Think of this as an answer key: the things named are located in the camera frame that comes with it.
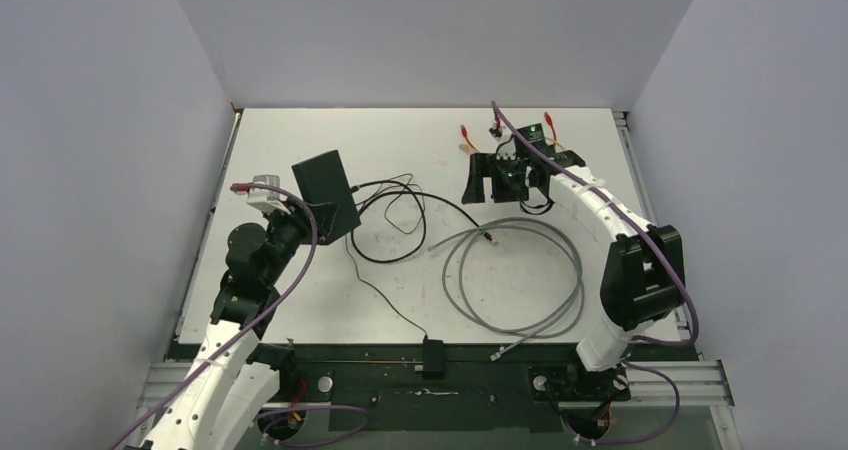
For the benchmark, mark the dark grey network switch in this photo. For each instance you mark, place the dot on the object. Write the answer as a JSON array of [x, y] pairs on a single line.
[[321, 179]]

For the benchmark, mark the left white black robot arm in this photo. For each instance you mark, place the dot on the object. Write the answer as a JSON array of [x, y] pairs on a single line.
[[234, 373]]

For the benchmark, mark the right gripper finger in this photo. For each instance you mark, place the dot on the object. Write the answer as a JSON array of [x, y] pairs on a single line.
[[509, 185], [478, 170]]

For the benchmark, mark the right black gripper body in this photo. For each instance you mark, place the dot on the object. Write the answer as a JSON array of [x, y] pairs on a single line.
[[519, 158]]

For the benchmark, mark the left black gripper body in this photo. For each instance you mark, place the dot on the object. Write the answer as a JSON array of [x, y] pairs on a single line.
[[285, 235]]

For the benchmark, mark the aluminium front rail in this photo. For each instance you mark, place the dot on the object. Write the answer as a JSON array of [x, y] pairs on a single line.
[[690, 383]]

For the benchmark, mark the black power adapter box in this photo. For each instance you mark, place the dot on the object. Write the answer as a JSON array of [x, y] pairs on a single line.
[[433, 359]]

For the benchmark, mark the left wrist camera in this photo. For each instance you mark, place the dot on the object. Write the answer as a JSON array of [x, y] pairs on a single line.
[[265, 200]]

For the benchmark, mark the aluminium right side rail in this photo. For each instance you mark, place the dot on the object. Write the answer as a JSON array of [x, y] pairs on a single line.
[[661, 148]]

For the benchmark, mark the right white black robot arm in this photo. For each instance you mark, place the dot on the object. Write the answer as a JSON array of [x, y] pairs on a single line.
[[643, 276]]

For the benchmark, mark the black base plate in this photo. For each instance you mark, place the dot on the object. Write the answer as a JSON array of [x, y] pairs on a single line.
[[439, 413]]

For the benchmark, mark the aluminium left side rail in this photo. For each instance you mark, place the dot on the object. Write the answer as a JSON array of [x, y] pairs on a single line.
[[210, 209]]

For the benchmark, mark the aluminium rail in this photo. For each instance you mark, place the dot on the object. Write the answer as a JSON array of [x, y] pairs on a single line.
[[210, 209], [690, 383], [661, 148]]

